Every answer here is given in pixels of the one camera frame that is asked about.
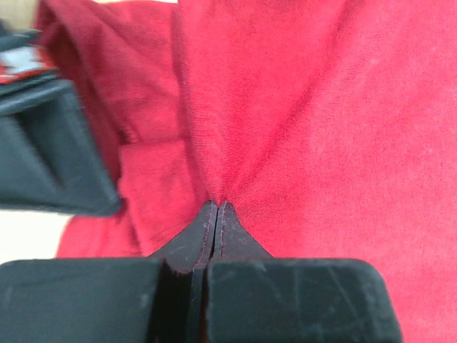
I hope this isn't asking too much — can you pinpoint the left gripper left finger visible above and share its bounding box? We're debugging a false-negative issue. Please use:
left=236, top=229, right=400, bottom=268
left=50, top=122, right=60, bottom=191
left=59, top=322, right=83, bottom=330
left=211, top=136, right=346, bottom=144
left=1, top=202, right=217, bottom=342

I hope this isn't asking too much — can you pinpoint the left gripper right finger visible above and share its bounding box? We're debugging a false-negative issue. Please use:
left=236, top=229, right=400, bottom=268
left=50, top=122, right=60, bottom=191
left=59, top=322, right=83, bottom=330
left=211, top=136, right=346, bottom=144
left=206, top=202, right=403, bottom=342

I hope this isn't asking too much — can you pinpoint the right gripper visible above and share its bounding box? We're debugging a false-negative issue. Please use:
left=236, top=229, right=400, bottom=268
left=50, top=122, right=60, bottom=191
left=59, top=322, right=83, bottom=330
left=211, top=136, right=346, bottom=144
left=1, top=25, right=121, bottom=217

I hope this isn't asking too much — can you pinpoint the red t shirt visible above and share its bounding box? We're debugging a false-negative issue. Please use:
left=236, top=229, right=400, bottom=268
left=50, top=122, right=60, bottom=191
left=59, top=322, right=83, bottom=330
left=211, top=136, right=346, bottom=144
left=36, top=1, right=456, bottom=342

